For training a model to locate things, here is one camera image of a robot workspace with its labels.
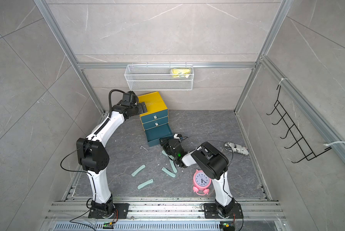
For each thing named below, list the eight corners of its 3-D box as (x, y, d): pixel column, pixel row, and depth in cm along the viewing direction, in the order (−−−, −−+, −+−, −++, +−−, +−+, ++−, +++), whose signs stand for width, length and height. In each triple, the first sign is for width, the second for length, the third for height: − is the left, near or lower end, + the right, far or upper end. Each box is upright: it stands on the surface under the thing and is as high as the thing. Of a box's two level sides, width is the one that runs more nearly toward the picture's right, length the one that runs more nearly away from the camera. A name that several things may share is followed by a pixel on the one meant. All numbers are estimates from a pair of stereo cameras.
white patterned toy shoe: (224, 151, 98) (225, 148, 95) (224, 144, 102) (226, 141, 99) (246, 156, 96) (248, 154, 93) (246, 149, 99) (248, 146, 96)
